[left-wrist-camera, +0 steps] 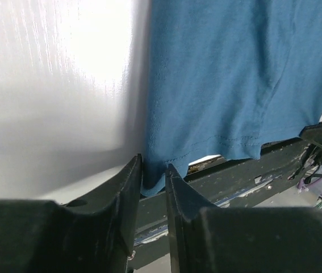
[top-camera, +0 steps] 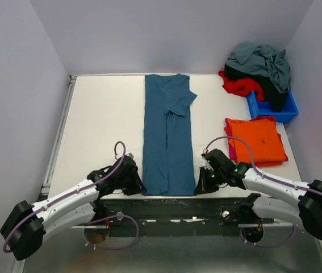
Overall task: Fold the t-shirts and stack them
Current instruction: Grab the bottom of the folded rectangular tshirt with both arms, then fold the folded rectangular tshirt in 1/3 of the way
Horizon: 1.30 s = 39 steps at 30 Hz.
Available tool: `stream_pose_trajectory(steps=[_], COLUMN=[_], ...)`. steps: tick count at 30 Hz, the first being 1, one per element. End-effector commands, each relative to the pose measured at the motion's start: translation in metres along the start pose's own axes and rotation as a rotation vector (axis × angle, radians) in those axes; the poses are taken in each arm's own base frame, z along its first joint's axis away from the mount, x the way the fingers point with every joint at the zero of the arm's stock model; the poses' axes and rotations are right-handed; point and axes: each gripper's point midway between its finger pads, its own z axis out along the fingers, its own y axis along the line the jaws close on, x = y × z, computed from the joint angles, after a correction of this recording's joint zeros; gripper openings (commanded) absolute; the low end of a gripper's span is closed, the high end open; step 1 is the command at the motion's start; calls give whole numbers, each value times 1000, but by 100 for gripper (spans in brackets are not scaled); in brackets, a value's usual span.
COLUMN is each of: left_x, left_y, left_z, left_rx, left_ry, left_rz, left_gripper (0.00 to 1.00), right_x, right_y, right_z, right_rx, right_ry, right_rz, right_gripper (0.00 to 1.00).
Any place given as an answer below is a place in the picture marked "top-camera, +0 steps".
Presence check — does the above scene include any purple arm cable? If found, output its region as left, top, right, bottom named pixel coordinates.
left=203, top=135, right=322, bottom=249
left=2, top=141, right=140, bottom=253

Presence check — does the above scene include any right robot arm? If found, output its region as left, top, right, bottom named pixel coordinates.
left=201, top=149, right=322, bottom=241

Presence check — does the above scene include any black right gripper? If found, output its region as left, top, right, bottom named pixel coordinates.
left=194, top=166, right=225, bottom=195

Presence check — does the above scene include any aluminium frame extrusion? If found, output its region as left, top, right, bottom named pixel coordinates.
left=23, top=202, right=322, bottom=228

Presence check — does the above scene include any red t-shirt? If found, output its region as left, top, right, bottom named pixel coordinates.
left=219, top=71, right=265, bottom=101

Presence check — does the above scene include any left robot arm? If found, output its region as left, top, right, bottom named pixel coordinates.
left=0, top=155, right=146, bottom=260

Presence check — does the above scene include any magenta folded t-shirt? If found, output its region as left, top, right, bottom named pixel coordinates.
left=224, top=115, right=288, bottom=167

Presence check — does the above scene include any teal blue t-shirt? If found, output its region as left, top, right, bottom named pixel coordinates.
left=143, top=74, right=197, bottom=196

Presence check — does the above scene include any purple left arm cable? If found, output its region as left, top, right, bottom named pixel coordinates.
left=2, top=141, right=140, bottom=253

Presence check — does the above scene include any black t-shirt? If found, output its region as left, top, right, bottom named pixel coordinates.
left=223, top=64, right=287, bottom=112

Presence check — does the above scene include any blue plastic bin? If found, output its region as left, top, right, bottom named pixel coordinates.
left=245, top=89, right=299, bottom=123

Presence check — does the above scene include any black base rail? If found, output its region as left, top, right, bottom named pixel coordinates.
left=71, top=197, right=275, bottom=238

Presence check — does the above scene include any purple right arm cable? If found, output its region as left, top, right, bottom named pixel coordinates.
left=203, top=135, right=322, bottom=249

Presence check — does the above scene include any grey-teal crumpled t-shirt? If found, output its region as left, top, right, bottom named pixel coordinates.
left=225, top=42, right=291, bottom=93

